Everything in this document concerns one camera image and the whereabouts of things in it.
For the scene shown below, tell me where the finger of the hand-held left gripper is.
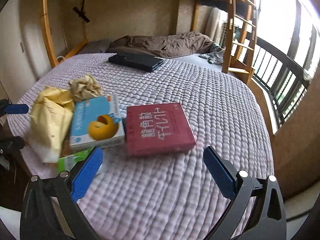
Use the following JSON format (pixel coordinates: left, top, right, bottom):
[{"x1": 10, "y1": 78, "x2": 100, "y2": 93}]
[
  {"x1": 0, "y1": 136, "x2": 25, "y2": 153},
  {"x1": 0, "y1": 99, "x2": 29, "y2": 117}
]

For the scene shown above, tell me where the black wall bracket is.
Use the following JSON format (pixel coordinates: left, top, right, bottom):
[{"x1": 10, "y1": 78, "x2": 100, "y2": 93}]
[{"x1": 72, "y1": 0, "x2": 90, "y2": 23}]

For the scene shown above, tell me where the dark flat box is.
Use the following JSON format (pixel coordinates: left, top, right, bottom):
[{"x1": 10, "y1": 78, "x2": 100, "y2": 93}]
[{"x1": 108, "y1": 51, "x2": 165, "y2": 72}]

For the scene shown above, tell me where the beige paper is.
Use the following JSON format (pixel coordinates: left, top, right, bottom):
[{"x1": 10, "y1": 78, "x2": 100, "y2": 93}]
[{"x1": 69, "y1": 73, "x2": 103, "y2": 102}]

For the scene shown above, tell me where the grey pillow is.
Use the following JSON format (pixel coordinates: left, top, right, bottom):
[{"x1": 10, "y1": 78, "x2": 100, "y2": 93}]
[{"x1": 77, "y1": 39, "x2": 113, "y2": 55}]

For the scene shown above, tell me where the dark window frame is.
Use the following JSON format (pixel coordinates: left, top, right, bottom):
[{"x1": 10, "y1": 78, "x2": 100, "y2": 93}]
[{"x1": 287, "y1": 0, "x2": 320, "y2": 63}]

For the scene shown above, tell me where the yellow plastic bag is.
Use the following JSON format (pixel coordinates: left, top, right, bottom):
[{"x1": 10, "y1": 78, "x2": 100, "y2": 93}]
[{"x1": 27, "y1": 86, "x2": 75, "y2": 164}]

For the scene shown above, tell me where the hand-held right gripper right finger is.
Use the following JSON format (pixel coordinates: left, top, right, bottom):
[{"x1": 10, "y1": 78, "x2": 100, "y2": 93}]
[{"x1": 203, "y1": 146, "x2": 287, "y2": 240}]

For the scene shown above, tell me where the dark window railing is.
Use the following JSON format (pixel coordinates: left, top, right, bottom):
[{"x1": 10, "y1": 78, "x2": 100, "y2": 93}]
[{"x1": 250, "y1": 36, "x2": 310, "y2": 128}]

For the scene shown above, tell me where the red box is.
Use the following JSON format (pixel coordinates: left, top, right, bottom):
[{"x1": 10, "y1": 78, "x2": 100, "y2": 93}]
[{"x1": 124, "y1": 102, "x2": 197, "y2": 157}]

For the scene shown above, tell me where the beige curtain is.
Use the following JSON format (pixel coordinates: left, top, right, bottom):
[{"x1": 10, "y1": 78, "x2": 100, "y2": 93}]
[{"x1": 205, "y1": 6, "x2": 225, "y2": 48}]

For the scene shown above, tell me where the grey window sill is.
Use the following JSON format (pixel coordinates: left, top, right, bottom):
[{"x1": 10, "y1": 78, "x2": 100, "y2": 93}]
[{"x1": 260, "y1": 90, "x2": 278, "y2": 134}]

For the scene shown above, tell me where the grey clothing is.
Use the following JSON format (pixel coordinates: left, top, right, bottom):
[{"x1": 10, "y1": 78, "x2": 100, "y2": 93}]
[{"x1": 200, "y1": 49, "x2": 227, "y2": 65}]

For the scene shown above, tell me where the green white packet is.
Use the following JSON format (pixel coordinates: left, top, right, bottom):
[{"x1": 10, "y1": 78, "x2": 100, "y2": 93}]
[{"x1": 57, "y1": 148, "x2": 104, "y2": 175}]

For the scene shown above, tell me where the brown duvet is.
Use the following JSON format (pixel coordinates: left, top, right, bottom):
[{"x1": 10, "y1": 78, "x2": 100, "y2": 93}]
[{"x1": 106, "y1": 31, "x2": 223, "y2": 57}]

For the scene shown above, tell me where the blue medicine box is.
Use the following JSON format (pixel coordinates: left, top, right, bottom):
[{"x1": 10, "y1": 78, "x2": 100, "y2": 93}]
[{"x1": 68, "y1": 94, "x2": 126, "y2": 152}]

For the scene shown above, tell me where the grey bed sheet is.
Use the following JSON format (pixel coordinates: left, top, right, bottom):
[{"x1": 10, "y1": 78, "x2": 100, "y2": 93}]
[{"x1": 172, "y1": 52, "x2": 225, "y2": 73}]

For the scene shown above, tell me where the wooden bunk bed frame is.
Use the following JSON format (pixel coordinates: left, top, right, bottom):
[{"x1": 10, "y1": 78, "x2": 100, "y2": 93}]
[{"x1": 39, "y1": 0, "x2": 258, "y2": 68}]

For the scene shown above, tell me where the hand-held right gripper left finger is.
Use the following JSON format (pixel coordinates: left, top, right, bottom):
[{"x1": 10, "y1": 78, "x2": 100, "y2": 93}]
[{"x1": 20, "y1": 147, "x2": 104, "y2": 240}]

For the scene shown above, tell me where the wooden bunk ladder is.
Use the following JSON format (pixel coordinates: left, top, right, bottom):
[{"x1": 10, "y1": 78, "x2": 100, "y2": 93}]
[{"x1": 221, "y1": 0, "x2": 258, "y2": 85}]

